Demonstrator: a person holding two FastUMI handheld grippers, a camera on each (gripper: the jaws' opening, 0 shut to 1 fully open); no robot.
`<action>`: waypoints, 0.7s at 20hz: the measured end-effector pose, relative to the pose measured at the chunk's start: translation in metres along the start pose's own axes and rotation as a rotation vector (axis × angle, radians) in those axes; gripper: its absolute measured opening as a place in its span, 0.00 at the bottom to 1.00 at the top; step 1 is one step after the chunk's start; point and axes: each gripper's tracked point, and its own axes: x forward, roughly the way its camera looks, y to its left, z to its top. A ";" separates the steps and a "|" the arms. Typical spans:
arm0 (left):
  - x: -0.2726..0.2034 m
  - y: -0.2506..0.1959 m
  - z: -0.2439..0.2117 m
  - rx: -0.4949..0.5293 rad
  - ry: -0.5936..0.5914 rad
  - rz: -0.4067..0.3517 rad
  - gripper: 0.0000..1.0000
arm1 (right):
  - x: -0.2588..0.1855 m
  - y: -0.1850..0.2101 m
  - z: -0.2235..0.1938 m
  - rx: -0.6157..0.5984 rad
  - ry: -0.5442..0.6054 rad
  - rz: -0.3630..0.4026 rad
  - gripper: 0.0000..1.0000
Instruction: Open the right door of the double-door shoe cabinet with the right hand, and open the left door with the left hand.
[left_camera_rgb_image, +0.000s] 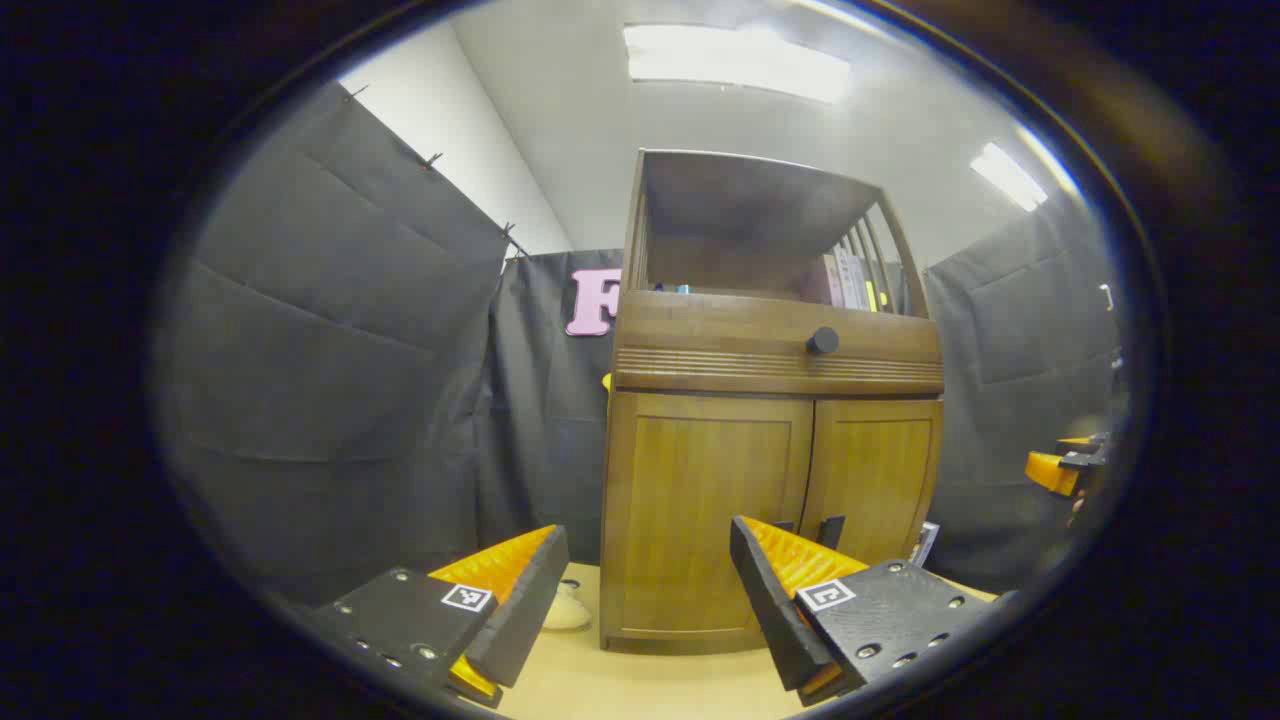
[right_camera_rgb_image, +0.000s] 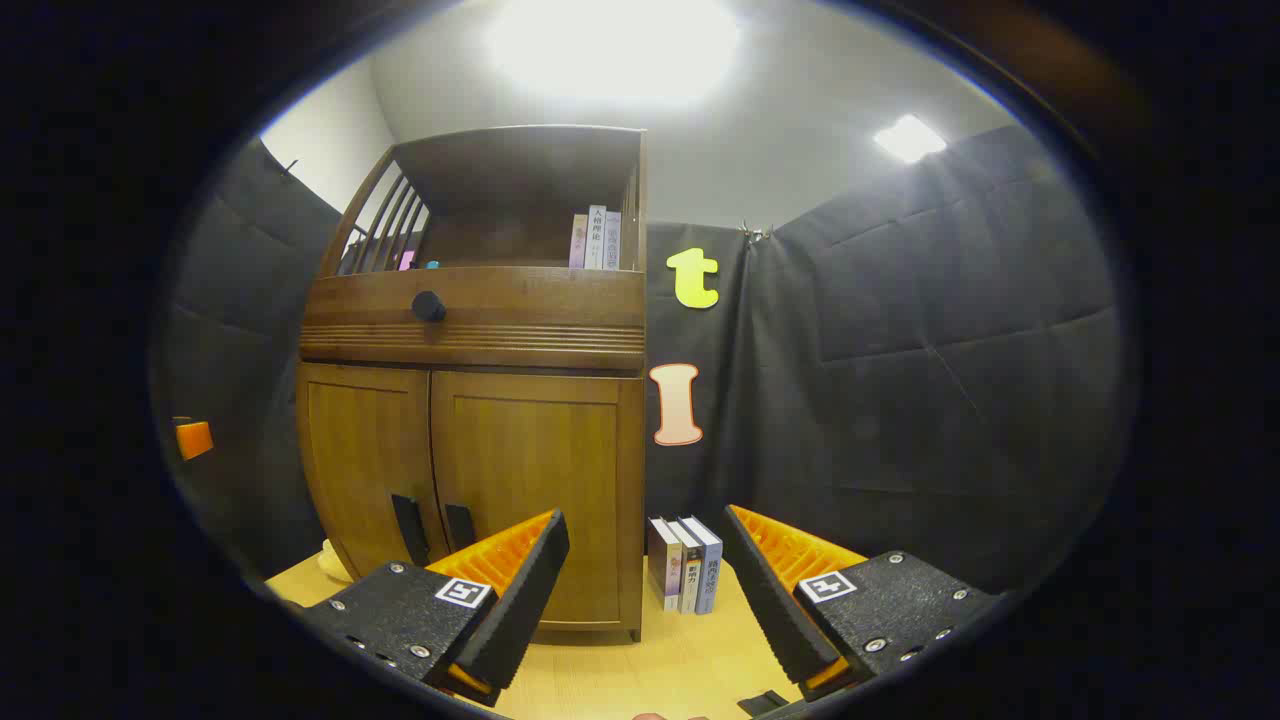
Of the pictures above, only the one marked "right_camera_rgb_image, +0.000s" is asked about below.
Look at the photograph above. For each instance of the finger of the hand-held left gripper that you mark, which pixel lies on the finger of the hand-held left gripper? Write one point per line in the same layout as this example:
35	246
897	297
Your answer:
195	440

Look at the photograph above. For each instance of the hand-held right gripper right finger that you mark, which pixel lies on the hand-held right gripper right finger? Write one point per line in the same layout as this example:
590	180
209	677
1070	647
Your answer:
775	610

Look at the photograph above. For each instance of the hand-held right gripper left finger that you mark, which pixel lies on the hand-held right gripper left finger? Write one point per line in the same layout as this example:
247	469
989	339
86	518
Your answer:
525	600

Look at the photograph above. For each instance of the wooden shoe cabinet door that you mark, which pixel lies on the wooden shoe cabinet door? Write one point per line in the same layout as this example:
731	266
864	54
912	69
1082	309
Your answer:
360	460
540	450

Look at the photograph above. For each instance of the wooden double-door shoe cabinet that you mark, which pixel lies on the wooden double-door shoe cabinet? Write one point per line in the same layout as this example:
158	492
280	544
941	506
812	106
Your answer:
480	190

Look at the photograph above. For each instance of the blue spine book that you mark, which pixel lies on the blue spine book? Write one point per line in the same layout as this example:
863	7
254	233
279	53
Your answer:
711	570

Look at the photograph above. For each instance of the dark spine book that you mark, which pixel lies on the dark spine book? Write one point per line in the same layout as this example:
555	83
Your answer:
690	575

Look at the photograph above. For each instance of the white cover book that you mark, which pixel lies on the white cover book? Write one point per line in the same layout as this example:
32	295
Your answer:
660	565

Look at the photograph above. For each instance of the small cream object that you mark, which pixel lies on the small cream object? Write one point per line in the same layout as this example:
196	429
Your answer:
333	565

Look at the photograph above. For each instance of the black backdrop cloth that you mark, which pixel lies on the black backdrop cloth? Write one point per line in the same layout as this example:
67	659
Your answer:
900	400

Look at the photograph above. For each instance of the black round drawer knob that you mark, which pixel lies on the black round drawer knob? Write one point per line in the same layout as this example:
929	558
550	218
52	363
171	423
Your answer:
428	306

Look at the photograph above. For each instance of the pink spine book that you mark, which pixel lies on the pink spine book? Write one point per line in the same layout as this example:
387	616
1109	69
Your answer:
578	242

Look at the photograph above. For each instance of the grey spine book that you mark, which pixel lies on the grey spine book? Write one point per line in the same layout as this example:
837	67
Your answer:
612	242

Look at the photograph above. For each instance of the white spine book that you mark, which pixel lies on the white spine book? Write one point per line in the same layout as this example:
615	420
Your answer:
596	238

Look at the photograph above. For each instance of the metal clip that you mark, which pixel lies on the metal clip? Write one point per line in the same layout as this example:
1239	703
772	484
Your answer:
755	235

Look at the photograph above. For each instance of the small ceiling light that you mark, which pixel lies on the small ceiling light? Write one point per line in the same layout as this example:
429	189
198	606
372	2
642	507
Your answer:
910	138

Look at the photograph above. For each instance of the large ceiling light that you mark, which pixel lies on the large ceiling light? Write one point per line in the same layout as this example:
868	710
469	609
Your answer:
610	45

